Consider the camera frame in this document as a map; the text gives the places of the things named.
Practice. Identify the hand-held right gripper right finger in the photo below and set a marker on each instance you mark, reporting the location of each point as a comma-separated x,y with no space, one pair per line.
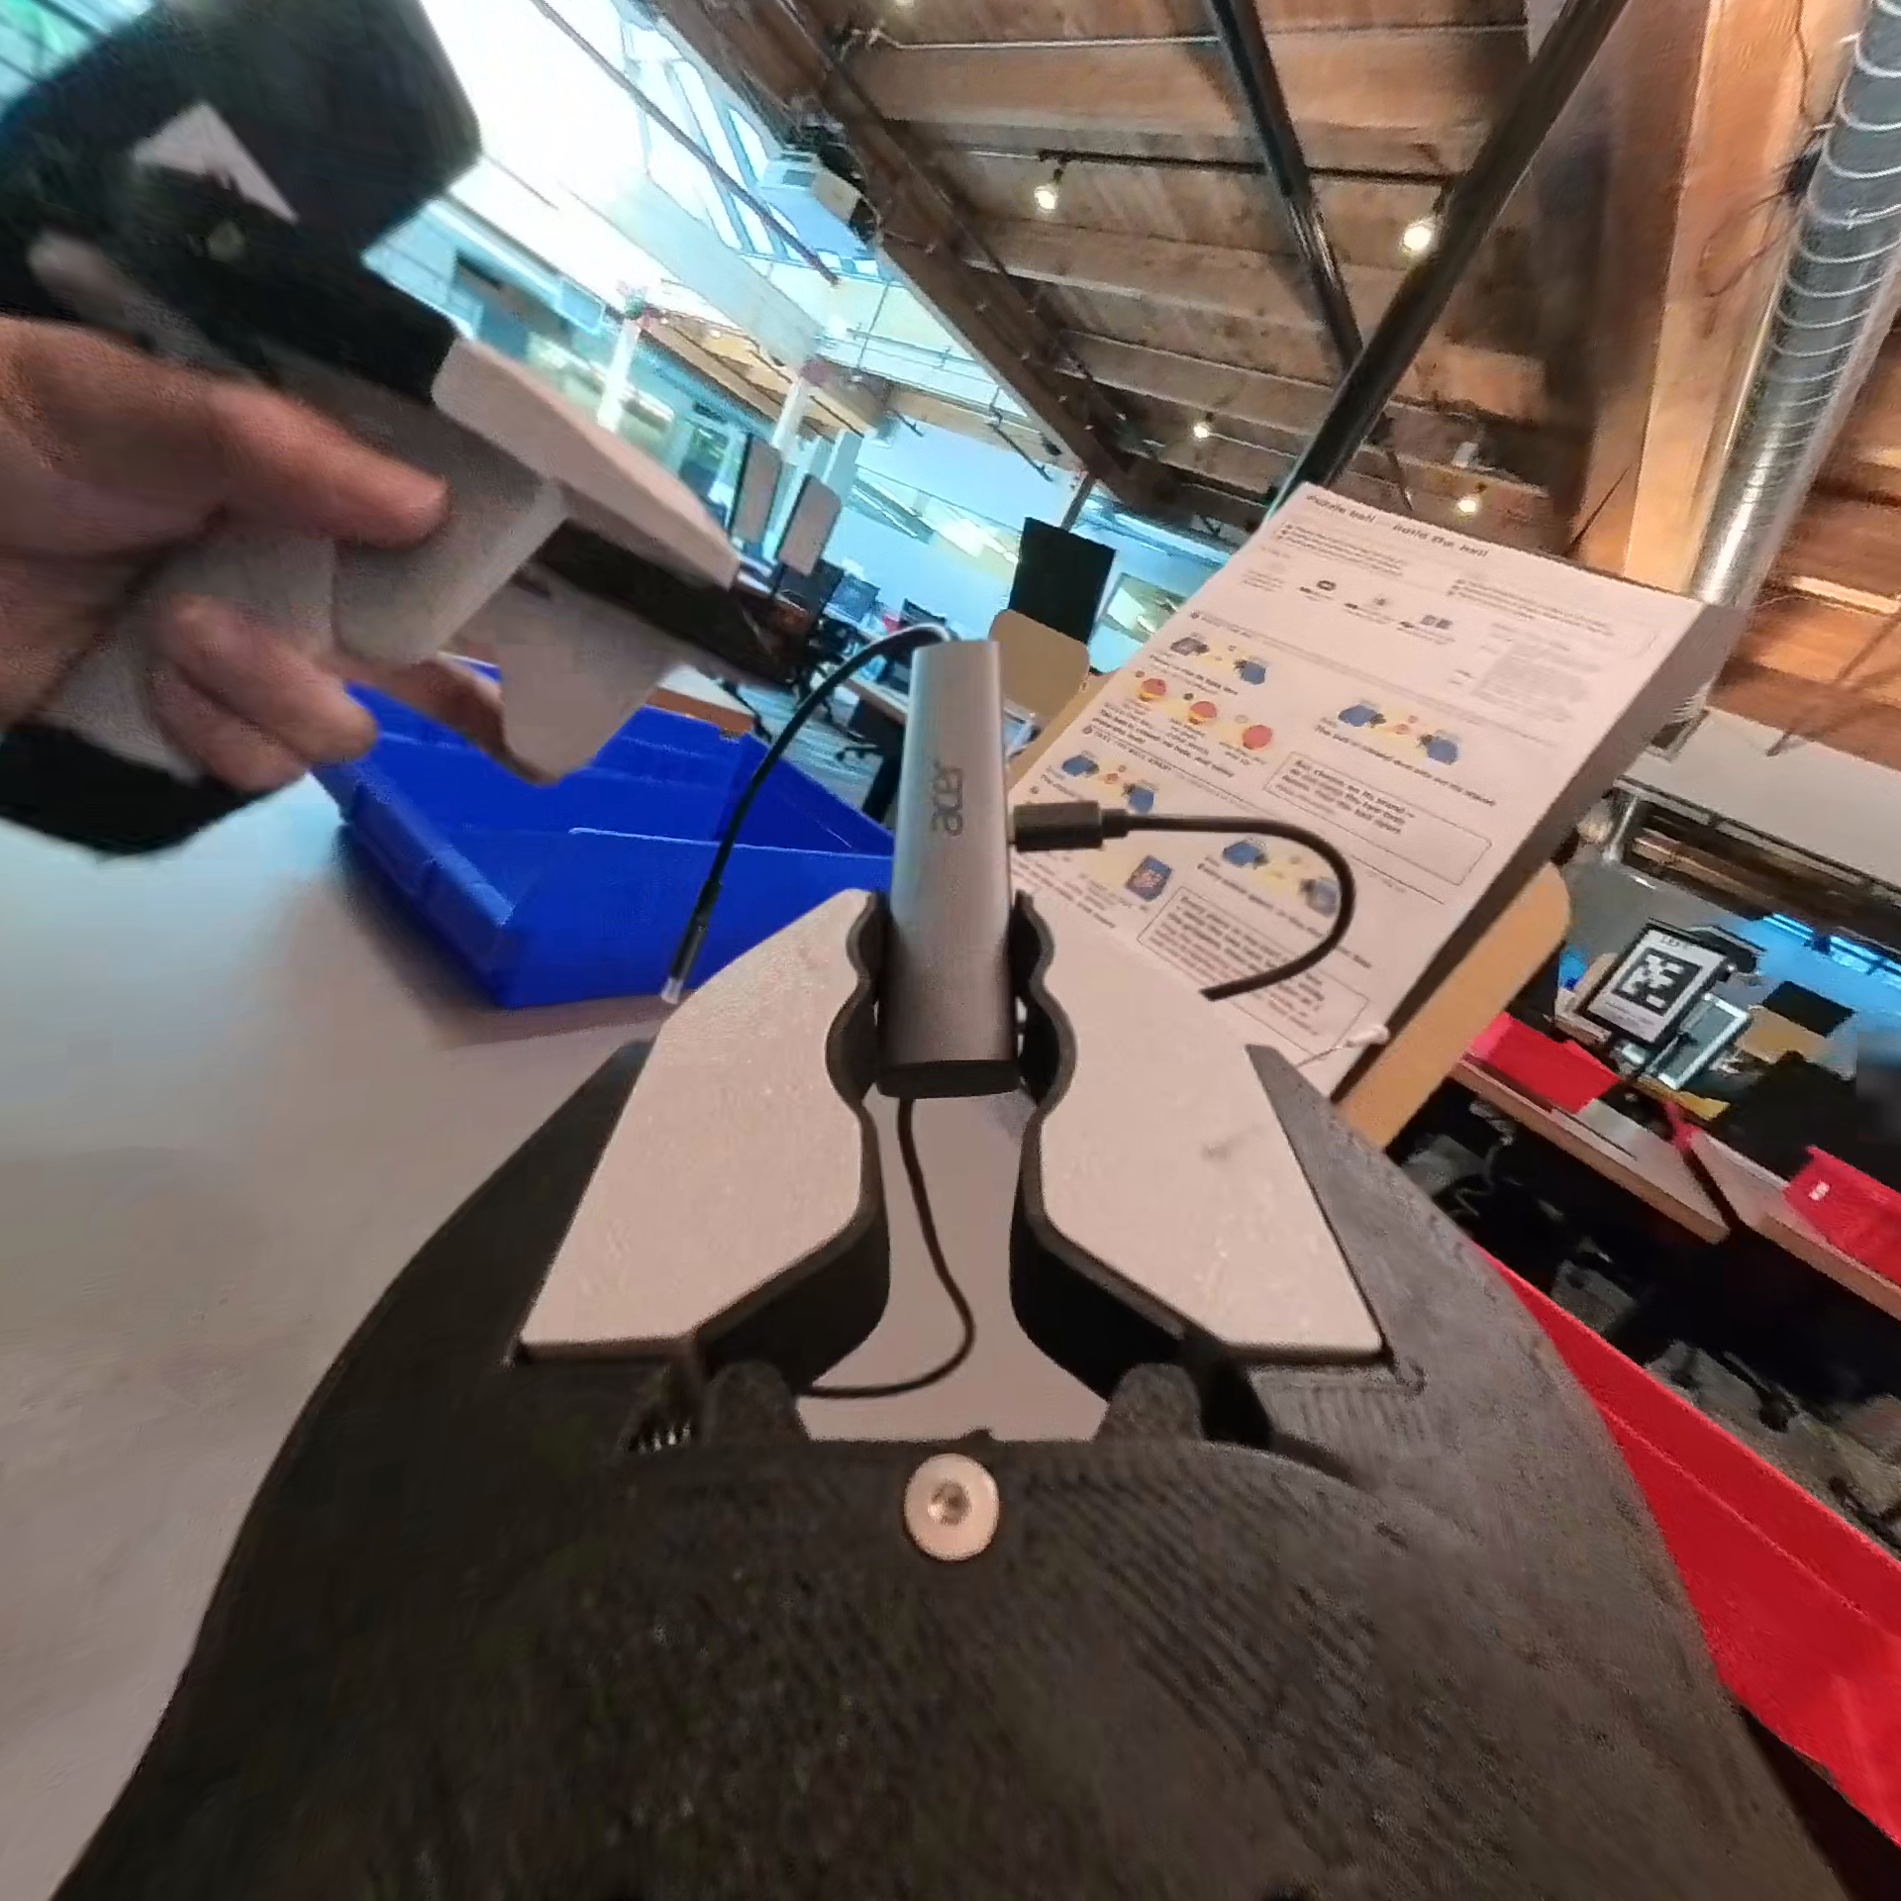
1189,1187

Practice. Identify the grey usb hub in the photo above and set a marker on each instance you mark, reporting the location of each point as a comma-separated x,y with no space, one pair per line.
951,921

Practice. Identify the black monitor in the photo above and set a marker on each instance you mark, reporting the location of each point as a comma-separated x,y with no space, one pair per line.
1065,580

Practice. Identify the printed marker sign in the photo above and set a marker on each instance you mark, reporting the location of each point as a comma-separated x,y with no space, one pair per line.
1658,981

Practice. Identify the silver spiral duct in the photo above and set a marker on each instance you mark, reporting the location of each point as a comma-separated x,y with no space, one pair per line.
1813,327

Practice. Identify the instruction sheet on clipboard stand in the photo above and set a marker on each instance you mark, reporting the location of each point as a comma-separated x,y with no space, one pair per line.
1471,1012

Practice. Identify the cardboard box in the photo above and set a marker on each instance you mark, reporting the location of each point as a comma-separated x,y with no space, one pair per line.
1042,661

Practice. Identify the person's left hand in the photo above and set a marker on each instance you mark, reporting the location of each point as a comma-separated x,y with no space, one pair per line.
120,446

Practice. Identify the black metal pole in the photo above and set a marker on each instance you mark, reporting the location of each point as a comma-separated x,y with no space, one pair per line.
1428,283

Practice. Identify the blue plastic bin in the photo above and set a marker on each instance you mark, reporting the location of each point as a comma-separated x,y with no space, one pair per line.
597,905

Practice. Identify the red plastic bin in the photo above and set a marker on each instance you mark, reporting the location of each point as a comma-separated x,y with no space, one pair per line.
1850,1211
1753,1574
1538,1063

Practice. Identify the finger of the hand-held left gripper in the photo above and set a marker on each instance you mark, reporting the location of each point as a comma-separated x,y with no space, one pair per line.
597,461
572,690

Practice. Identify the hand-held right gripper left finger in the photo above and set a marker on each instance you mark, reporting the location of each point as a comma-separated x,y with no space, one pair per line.
713,1159

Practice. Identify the white instruction sheet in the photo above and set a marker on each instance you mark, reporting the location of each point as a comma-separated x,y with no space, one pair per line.
1380,700

